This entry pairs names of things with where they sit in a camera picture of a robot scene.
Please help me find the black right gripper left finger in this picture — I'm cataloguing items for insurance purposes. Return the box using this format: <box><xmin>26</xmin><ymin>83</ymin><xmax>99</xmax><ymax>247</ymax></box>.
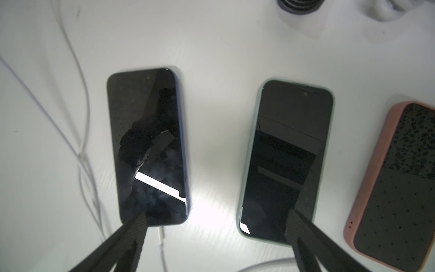
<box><xmin>72</xmin><ymin>213</ymin><xmax>148</xmax><ymax>272</ymax></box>

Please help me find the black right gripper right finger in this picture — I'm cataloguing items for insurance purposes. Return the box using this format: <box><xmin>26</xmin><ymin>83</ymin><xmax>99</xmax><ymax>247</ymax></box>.
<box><xmin>286</xmin><ymin>210</ymin><xmax>368</xmax><ymax>272</ymax></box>

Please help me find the pink case phone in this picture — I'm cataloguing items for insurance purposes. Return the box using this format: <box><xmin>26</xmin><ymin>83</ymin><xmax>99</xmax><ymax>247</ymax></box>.
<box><xmin>344</xmin><ymin>101</ymin><xmax>435</xmax><ymax>272</ymax></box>

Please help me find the white charging cable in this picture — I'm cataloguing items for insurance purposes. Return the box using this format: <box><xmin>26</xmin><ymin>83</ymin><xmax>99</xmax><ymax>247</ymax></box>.
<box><xmin>0</xmin><ymin>0</ymin><xmax>169</xmax><ymax>272</ymax></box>

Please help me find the green case phone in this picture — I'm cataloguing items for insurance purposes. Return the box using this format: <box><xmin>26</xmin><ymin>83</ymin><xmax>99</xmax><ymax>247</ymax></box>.
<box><xmin>238</xmin><ymin>79</ymin><xmax>334</xmax><ymax>244</ymax></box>

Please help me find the blue black phone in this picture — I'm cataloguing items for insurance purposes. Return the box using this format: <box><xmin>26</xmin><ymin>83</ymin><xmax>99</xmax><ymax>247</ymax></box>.
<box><xmin>106</xmin><ymin>68</ymin><xmax>189</xmax><ymax>227</ymax></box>

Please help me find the black ribbed cylinder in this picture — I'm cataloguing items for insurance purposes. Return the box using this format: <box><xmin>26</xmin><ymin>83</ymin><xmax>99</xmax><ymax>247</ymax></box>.
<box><xmin>277</xmin><ymin>0</ymin><xmax>324</xmax><ymax>15</ymax></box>

